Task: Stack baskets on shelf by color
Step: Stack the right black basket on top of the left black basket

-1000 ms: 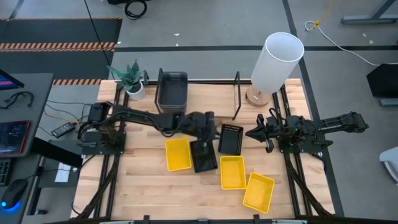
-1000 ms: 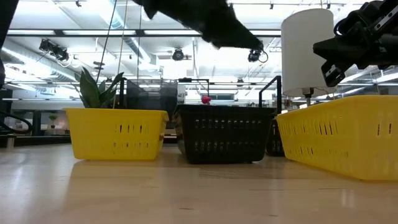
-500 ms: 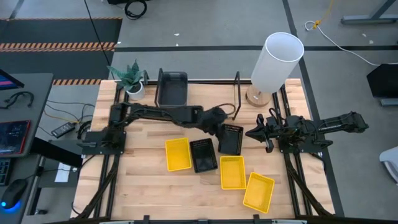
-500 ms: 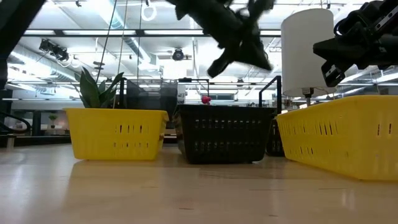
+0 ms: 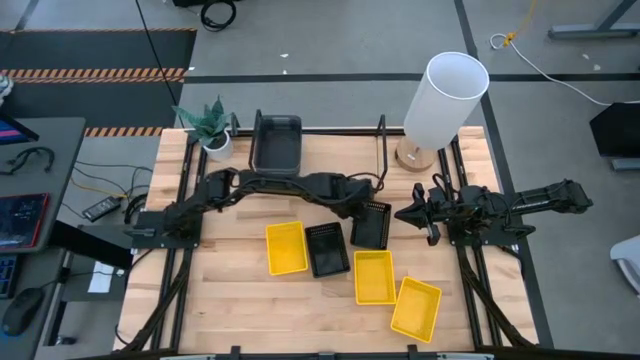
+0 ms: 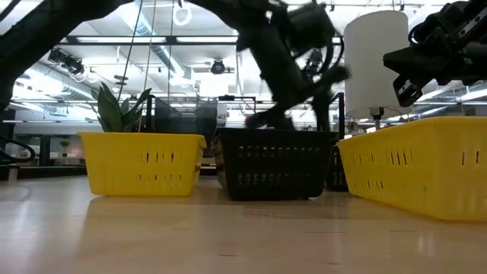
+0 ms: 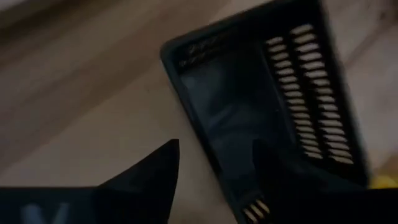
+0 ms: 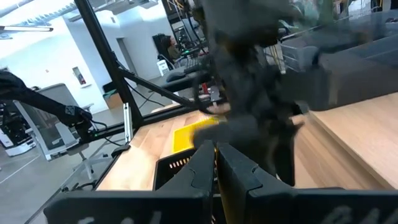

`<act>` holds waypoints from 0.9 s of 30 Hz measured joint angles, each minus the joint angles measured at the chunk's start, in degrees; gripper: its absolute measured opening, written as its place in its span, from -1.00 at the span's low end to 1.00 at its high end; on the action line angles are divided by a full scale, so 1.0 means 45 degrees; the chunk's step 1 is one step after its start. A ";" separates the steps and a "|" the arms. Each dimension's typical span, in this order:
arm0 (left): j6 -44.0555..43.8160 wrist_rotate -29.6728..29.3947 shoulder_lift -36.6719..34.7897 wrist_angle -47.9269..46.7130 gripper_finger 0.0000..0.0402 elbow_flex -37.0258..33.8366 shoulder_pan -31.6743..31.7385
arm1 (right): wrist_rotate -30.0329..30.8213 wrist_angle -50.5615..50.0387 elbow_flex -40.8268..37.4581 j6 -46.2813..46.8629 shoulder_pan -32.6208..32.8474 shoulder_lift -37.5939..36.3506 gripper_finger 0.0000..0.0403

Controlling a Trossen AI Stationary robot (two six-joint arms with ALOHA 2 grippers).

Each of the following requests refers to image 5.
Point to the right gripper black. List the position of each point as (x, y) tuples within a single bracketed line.
[(437, 212)]

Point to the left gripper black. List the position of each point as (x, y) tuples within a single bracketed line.
[(355, 192)]

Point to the yellow perforated plastic basket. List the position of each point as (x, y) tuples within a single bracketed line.
[(375, 279), (416, 310), (286, 249)]

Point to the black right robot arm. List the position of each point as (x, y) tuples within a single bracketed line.
[(545, 197)]

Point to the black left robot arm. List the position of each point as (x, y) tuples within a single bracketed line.
[(280, 185)]

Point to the white lamp with wooden base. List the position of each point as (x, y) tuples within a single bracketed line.
[(440, 105)]

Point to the green plant in white pot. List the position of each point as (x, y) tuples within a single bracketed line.
[(218, 150)]

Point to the black box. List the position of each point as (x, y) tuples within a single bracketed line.
[(617, 130)]

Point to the grey metal table leg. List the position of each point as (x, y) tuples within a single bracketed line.
[(590, 31)]

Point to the black power adapter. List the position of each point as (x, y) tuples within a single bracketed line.
[(101, 209)]

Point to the white paper sheet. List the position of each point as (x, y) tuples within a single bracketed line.
[(101, 277)]

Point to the black flat panel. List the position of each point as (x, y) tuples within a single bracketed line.
[(85, 245)]

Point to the grey desk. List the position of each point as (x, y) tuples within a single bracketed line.
[(65, 140)]

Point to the black mat with hazard stripes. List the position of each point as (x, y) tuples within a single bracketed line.
[(100, 50)]

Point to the red-edged tablet screen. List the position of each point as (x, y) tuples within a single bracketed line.
[(22, 220)]

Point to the black computer mouse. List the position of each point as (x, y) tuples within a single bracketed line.
[(22, 310)]

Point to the computer monitor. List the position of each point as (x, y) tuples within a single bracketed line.
[(12, 132)]

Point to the black keyboard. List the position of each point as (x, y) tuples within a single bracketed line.
[(7, 275)]

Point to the person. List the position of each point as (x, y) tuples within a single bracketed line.
[(4, 87)]

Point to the black aluminium rig frame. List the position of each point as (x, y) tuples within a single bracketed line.
[(340, 131)]

